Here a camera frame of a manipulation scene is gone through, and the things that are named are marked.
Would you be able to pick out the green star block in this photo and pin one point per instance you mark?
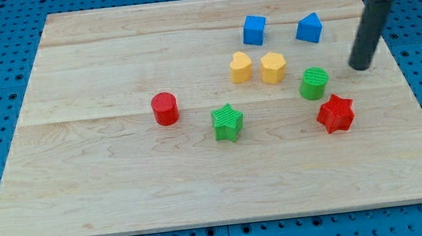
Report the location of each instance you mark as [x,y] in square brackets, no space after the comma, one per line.
[226,122]

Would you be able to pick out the red star block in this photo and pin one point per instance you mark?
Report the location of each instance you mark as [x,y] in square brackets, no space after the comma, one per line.
[336,114]

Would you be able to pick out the red cylinder block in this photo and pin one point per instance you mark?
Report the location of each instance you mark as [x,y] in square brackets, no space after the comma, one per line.
[164,107]

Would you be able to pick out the yellow heart block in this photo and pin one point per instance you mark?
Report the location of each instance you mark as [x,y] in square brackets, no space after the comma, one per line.
[241,68]

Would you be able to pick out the wooden board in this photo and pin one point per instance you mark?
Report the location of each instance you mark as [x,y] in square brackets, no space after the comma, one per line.
[89,159]

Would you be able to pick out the yellow hexagon block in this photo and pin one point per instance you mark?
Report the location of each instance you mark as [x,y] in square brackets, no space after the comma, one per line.
[273,66]

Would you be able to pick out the blue cube block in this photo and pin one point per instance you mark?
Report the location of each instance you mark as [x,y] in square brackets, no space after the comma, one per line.
[253,30]

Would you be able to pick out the green cylinder block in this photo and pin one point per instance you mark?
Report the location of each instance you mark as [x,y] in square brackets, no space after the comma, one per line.
[314,81]

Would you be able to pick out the blue pentagon block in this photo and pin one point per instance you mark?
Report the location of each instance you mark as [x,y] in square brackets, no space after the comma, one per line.
[309,28]

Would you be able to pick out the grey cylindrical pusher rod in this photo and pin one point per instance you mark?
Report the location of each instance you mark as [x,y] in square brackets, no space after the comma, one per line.
[374,17]

